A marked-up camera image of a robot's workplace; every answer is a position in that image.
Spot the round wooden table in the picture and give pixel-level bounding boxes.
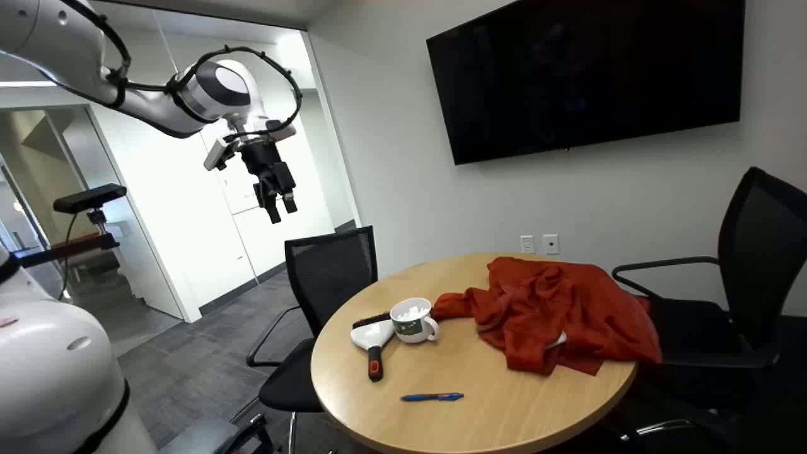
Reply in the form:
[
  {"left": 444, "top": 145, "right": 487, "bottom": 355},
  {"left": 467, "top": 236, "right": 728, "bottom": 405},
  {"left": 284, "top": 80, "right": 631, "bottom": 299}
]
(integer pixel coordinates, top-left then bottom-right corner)
[{"left": 309, "top": 253, "right": 634, "bottom": 454}]

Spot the white wall outlet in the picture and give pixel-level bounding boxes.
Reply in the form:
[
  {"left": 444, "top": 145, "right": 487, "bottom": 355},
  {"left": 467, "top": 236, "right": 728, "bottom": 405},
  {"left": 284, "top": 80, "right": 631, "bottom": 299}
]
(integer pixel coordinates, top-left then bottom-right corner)
[
  {"left": 542, "top": 232, "right": 559, "bottom": 258},
  {"left": 520, "top": 234, "right": 534, "bottom": 255}
]

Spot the white wall outlet right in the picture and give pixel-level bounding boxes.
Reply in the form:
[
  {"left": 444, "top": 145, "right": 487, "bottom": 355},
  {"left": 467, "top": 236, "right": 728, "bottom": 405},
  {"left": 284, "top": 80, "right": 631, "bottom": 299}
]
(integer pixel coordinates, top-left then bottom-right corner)
[{"left": 542, "top": 232, "right": 559, "bottom": 258}]

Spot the black office chair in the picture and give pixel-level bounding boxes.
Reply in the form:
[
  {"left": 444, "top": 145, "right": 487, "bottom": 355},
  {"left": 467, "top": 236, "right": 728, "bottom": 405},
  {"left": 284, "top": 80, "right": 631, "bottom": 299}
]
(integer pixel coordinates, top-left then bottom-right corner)
[
  {"left": 245, "top": 224, "right": 381, "bottom": 417},
  {"left": 612, "top": 167, "right": 807, "bottom": 448}
]

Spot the black stand with red bar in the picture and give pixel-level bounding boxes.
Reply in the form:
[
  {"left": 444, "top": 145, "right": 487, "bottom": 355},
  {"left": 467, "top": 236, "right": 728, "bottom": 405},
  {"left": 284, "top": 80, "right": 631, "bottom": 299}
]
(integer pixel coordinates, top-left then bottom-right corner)
[{"left": 15, "top": 184, "right": 126, "bottom": 299}]

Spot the black right office chair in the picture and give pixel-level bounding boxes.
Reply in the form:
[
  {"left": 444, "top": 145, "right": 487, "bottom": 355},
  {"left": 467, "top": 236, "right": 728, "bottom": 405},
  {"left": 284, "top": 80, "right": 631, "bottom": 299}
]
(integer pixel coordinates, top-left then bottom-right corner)
[{"left": 612, "top": 167, "right": 807, "bottom": 448}]

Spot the white ceramic mug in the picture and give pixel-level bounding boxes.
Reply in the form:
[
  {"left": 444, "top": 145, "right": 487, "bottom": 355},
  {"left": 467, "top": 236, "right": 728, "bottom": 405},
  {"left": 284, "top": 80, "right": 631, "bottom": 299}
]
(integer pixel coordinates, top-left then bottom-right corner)
[{"left": 389, "top": 297, "right": 440, "bottom": 345}]

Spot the black wall television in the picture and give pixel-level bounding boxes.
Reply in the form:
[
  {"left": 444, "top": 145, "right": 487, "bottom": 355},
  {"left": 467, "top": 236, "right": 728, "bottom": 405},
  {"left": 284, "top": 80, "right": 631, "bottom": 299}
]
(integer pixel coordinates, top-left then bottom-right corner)
[{"left": 426, "top": 0, "right": 747, "bottom": 164}]

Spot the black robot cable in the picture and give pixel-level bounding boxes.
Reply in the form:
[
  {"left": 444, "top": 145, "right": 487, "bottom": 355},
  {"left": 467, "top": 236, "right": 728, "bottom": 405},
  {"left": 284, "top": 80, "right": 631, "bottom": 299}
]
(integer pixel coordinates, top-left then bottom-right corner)
[{"left": 59, "top": 0, "right": 303, "bottom": 148}]

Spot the white wall outlet left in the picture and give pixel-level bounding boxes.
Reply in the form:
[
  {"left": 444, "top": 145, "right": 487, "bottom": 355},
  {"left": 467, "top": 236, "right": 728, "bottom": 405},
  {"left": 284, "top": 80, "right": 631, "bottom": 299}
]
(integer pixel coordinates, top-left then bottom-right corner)
[{"left": 520, "top": 234, "right": 534, "bottom": 255}]

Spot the burgundy orange jacket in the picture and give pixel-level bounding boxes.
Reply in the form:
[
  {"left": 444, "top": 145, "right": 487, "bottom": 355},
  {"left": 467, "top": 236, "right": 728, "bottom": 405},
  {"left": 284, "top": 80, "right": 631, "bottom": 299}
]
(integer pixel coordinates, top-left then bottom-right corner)
[{"left": 433, "top": 258, "right": 663, "bottom": 376}]

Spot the black left office chair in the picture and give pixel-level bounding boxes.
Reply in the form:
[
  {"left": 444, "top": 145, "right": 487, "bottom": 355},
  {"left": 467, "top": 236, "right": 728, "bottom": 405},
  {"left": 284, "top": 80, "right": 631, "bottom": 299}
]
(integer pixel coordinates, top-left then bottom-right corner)
[{"left": 245, "top": 224, "right": 381, "bottom": 417}]

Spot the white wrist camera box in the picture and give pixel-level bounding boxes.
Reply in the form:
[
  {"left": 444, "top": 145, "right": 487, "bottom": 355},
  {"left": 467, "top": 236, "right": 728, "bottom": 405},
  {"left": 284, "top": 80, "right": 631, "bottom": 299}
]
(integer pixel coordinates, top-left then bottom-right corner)
[{"left": 201, "top": 119, "right": 298, "bottom": 174}]

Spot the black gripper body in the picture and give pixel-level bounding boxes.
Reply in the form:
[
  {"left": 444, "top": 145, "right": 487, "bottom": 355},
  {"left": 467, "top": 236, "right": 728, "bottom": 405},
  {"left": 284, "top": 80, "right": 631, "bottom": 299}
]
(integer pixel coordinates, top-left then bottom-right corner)
[{"left": 241, "top": 140, "right": 294, "bottom": 206}]

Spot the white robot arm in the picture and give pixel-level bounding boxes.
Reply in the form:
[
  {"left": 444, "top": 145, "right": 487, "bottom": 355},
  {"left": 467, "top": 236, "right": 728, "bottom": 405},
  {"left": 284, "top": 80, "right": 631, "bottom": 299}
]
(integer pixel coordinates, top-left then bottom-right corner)
[{"left": 0, "top": 0, "right": 294, "bottom": 454}]

